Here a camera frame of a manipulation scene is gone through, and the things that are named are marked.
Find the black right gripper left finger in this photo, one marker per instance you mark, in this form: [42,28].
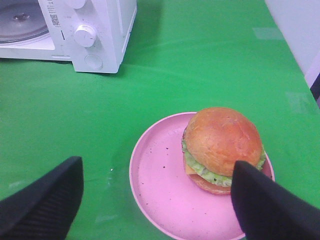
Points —
[45,209]

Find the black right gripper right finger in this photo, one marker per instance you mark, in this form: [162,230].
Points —
[267,211]

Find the burger with lettuce and tomato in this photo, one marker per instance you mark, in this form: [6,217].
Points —
[213,140]

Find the pink round plate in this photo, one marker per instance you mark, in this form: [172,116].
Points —
[167,196]

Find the round microwave door button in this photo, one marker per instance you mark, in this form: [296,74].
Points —
[93,61]

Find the white microwave knob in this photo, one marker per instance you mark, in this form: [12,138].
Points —
[85,35]
[77,4]

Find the white microwave oven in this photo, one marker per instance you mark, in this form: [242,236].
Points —
[112,19]

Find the glass microwave turntable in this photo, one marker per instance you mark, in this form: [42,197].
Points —
[21,20]

